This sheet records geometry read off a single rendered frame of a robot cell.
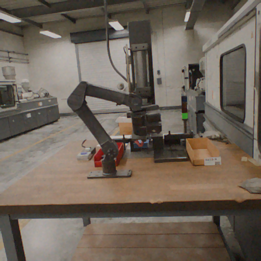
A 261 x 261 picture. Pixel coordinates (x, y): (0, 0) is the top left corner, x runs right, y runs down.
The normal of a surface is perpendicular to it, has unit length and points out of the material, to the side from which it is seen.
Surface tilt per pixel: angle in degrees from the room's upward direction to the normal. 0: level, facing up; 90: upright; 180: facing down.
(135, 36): 90
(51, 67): 90
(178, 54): 90
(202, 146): 90
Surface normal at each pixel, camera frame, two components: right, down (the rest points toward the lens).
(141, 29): -0.11, 0.21
